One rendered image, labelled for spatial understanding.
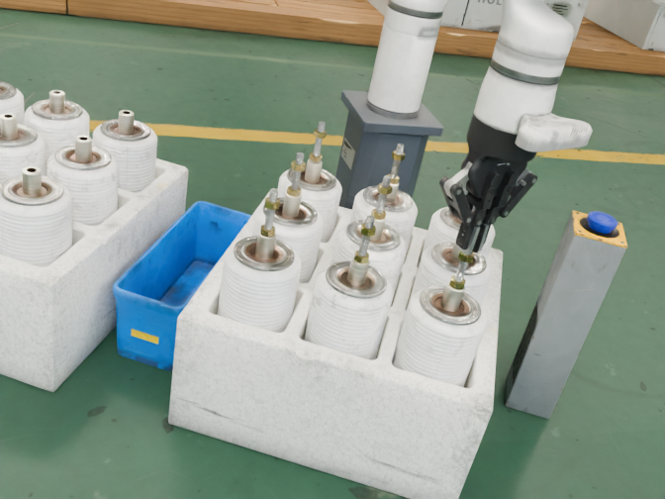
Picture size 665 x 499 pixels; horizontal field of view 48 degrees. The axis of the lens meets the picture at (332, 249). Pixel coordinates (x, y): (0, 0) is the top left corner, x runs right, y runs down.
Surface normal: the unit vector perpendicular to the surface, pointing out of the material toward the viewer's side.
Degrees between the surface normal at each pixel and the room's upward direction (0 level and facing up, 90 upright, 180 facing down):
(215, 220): 88
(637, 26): 90
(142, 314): 92
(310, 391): 90
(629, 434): 0
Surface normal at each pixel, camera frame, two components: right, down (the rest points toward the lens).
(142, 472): 0.18, -0.84
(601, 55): 0.25, 0.54
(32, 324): -0.27, 0.46
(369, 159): -0.50, 0.39
